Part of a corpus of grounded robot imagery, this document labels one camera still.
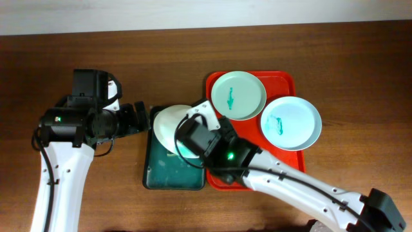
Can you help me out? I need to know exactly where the dark green water basin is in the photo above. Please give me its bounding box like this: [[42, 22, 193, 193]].
[[142, 105, 207, 191]]

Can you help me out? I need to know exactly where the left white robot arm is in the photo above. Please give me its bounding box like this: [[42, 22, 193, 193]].
[[30, 69, 151, 231]]

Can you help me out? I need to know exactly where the left black cable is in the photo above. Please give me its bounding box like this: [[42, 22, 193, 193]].
[[31, 127, 115, 232]]

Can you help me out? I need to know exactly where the pale green plate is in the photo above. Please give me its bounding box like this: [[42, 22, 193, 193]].
[[211, 71, 267, 121]]

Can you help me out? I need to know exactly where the red plastic tray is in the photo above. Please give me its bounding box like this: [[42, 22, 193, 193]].
[[206, 71, 306, 191]]

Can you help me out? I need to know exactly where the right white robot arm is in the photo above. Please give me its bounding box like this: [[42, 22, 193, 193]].
[[175, 114, 406, 231]]

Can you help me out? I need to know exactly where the light blue plate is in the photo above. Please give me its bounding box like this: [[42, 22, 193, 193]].
[[260, 96, 322, 151]]

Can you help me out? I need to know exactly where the white plate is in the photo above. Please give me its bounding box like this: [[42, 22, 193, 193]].
[[153, 104, 191, 156]]

